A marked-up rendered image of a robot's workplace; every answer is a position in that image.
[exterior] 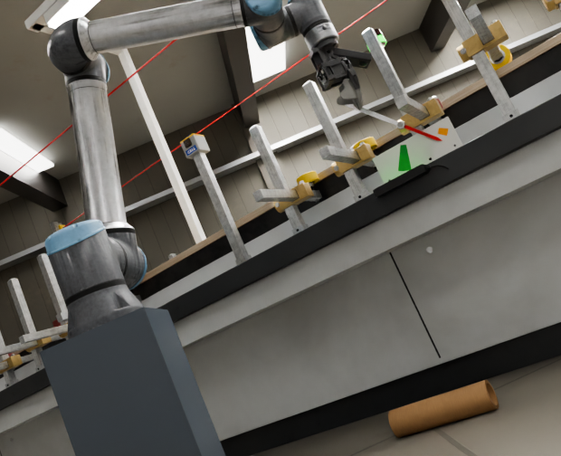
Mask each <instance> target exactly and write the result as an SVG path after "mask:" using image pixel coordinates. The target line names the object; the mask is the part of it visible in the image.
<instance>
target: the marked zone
mask: <svg viewBox="0 0 561 456"><path fill-rule="evenodd" d="M411 169H412V168H411V164H410V159H409V156H408V151H407V146H406V145H401V146H400V156H399V166H398V171H408V170H411Z"/></svg>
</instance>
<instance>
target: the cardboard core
mask: <svg viewBox="0 0 561 456"><path fill-rule="evenodd" d="M496 409H499V402H498V398H497V396H496V394H495V391H494V389H493V387H492V386H491V384H490V382H489V381H488V380H483V381H480V382H478V383H475V384H472V385H467V386H464V387H461V388H458V389H455V390H452V391H450V392H447V393H444V394H439V395H436V396H433V397H430V398H427V399H424V400H422V401H419V402H416V403H413V404H408V405H405V406H402V407H399V408H396V409H394V410H391V411H389V414H388V420H389V423H390V426H391V429H392V431H393V433H394V434H395V436H396V437H398V438H401V437H405V436H407V435H410V434H414V433H417V432H422V431H425V430H429V429H432V428H435V427H438V426H441V425H445V424H447V423H453V422H456V421H459V420H462V419H465V418H469V417H472V416H475V415H478V414H481V413H486V412H490V411H493V410H496Z"/></svg>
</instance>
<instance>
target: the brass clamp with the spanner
mask: <svg viewBox="0 0 561 456"><path fill-rule="evenodd" d="M423 106H425V107H426V109H427V111H428V113H429V116H428V117H426V118H424V119H422V120H419V119H417V118H415V117H413V116H411V115H409V114H405V115H403V116H402V117H401V119H399V120H398V121H400V120H402V121H404V122H405V123H406V126H409V127H412V128H416V127H418V126H420V125H421V126H425V125H427V124H428V123H430V122H432V121H434V120H436V119H437V118H439V117H441V116H442V115H444V112H443V110H442V107H441V105H440V103H439V101H438V100H437V99H435V98H433V99H431V100H429V101H427V102H425V103H424V104H423ZM399 130H400V132H401V133H402V134H403V135H406V134H408V133H411V131H410V130H409V129H406V128H404V129H399Z"/></svg>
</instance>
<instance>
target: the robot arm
mask: <svg viewBox="0 0 561 456"><path fill-rule="evenodd" d="M240 27H244V28H245V27H250V29H251V32H252V35H253V37H254V39H255V41H256V42H257V44H258V46H259V48H260V50H261V51H263V52H264V51H267V50H270V49H272V47H275V46H277V45H279V44H281V43H285V42H287V41H288V40H290V39H292V38H294V37H297V36H299V35H301V34H302V36H303V38H304V40H305V42H306V44H307V46H308V47H309V51H310V54H309V57H310V59H311V61H312V63H313V65H314V68H315V70H316V72H317V75H316V77H317V79H318V81H319V85H320V87H321V89H322V90H323V91H326V90H330V89H333V88H336V87H337V86H338V85H340V87H339V91H340V96H339V97H338V99H337V103H338V104H339V105H354V106H355V107H356V108H357V109H358V110H361V109H362V104H363V101H362V94H361V89H360V85H359V81H358V77H357V74H356V72H355V70H354V68H353V67H359V68H365V69H367V68H368V66H369V64H370V62H371V61H372V54H371V53H367V52H357V51H351V50H346V49H340V48H338V38H339V37H338V34H337V32H336V30H335V28H334V25H333V24H332V23H331V21H330V19H329V17H328V13H327V11H326V9H325V7H324V5H323V3H322V0H288V4H287V5H285V6H283V7H282V0H198V1H194V2H189V3H183V4H179V5H170V6H165V7H160V8H156V9H150V10H146V11H141V12H136V13H131V14H123V15H118V16H112V17H108V18H103V19H99V20H93V21H89V20H88V19H86V18H85V17H83V16H80V17H75V18H72V19H69V20H67V21H65V22H63V23H61V24H60V25H59V26H57V27H56V28H55V30H54V31H53V32H52V34H51V36H50V38H49V41H48V47H47V50H48V55H49V58H50V60H51V62H52V64H53V65H54V66H55V67H56V68H57V69H58V70H59V71H61V72H62V73H63V74H64V78H65V85H66V90H67V92H68V97H69V103H70V110H71V123H72V129H73V136H74V142H75V148H76V156H77V162H78V168H79V175H80V181H81V194H82V201H83V207H84V213H85V220H86V221H83V222H79V223H75V224H72V225H70V226H67V227H65V228H62V229H61V230H59V231H57V232H55V233H53V234H52V235H50V236H49V237H48V238H47V239H46V240H45V248H46V251H47V256H48V258H49V260H50V263H51V265H52V269H53V272H54V275H55V278H56V280H57V282H58V285H59V287H60V290H61V293H62V296H63V299H64V302H65V305H66V307H67V310H68V339H70V338H72V337H76V336H78V335H80V334H82V333H84V332H87V331H89V330H91V329H93V328H96V327H98V326H101V325H103V324H105V323H107V322H110V321H111V320H113V319H116V318H119V317H122V316H124V315H126V314H128V313H130V312H132V311H134V310H137V309H140V308H142V307H144V306H143V305H142V303H141V302H140V301H139V300H138V299H137V298H136V297H135V296H134V294H133V293H132V292H131V291H130V290H132V289H134V288H136V287H137V285H138V284H139V283H140V282H141V281H142V280H143V279H144V277H145V275H146V272H147V259H146V256H145V254H144V253H143V252H142V250H141V249H140V248H139V247H138V244H137V238H136V232H135V228H133V227H132V226H130V225H129V224H128V223H127V219H126V214H125V207H124V201H123V195H122V189H121V183H120V177H119V166H118V160H117V153H116V148H115V141H114V136H113V129H112V123H111V117H110V111H109V100H108V93H107V82H108V81H109V66H108V64H107V62H106V60H105V59H104V57H103V56H102V55H101V53H104V52H113V51H117V50H122V49H127V48H132V47H138V46H142V45H147V44H152V43H162V42H166V41H171V40H176V39H181V38H186V37H191V36H196V35H201V34H206V33H215V32H221V31H225V30H230V29H235V28H240ZM320 81H321V83H322V85H323V87H324V88H323V87H322V85H321V83H320Z"/></svg>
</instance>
